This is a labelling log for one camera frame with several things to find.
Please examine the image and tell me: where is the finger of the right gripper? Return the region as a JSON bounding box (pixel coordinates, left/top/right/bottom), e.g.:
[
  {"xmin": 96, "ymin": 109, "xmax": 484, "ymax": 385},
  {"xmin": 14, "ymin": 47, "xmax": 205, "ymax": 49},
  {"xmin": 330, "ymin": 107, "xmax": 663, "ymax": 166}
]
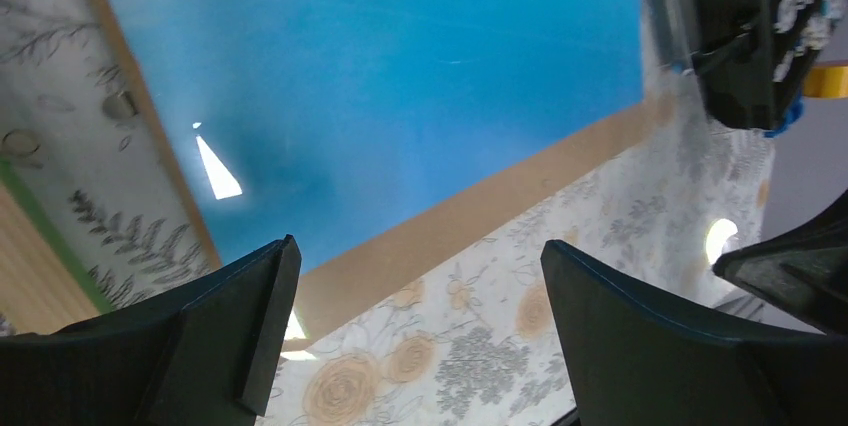
[{"xmin": 712, "ymin": 194, "xmax": 847, "ymax": 334}]

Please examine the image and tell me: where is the wooden picture frame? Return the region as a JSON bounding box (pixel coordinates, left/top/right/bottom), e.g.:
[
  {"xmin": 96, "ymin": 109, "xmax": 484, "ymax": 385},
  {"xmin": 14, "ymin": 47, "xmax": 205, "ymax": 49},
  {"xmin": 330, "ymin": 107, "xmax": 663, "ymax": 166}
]
[{"xmin": 1, "ymin": 160, "xmax": 113, "ymax": 334}]

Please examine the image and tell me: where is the floral tablecloth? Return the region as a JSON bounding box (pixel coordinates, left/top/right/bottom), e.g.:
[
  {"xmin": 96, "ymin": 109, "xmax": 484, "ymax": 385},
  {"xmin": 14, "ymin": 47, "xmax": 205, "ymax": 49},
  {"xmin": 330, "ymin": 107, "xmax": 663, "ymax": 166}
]
[{"xmin": 1, "ymin": 0, "xmax": 774, "ymax": 425}]

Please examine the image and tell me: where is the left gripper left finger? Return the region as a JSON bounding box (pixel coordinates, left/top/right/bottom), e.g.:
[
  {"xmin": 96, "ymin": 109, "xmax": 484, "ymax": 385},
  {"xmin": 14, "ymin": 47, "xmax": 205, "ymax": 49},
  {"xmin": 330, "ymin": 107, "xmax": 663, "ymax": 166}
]
[{"xmin": 1, "ymin": 236, "xmax": 301, "ymax": 425}]

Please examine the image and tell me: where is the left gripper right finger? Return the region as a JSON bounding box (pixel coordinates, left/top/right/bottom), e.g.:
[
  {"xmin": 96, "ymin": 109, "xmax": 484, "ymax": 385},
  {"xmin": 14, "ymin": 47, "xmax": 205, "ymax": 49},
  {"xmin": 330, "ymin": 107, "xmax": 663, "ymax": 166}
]
[{"xmin": 541, "ymin": 240, "xmax": 847, "ymax": 425}]

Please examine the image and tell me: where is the black poker chip case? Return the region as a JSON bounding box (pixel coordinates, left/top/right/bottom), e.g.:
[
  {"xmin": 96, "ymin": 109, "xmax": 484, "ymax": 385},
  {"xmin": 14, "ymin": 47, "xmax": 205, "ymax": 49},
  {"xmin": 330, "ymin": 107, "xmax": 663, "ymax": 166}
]
[{"xmin": 644, "ymin": 0, "xmax": 847, "ymax": 138}]

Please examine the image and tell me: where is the yellow toy block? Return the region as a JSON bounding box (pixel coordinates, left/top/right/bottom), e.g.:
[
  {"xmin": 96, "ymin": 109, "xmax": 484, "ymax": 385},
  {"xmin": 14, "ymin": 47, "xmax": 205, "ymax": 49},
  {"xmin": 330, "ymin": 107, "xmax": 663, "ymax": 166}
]
[{"xmin": 802, "ymin": 64, "xmax": 848, "ymax": 99}]

